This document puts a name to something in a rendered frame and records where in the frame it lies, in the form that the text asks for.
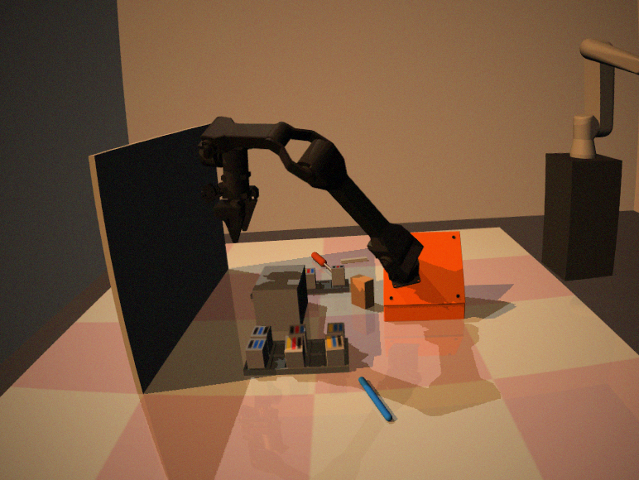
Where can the red-handled screwdriver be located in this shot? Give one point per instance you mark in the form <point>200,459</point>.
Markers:
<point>317,257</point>

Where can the blue rod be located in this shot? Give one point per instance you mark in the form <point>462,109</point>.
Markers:
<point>385,413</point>

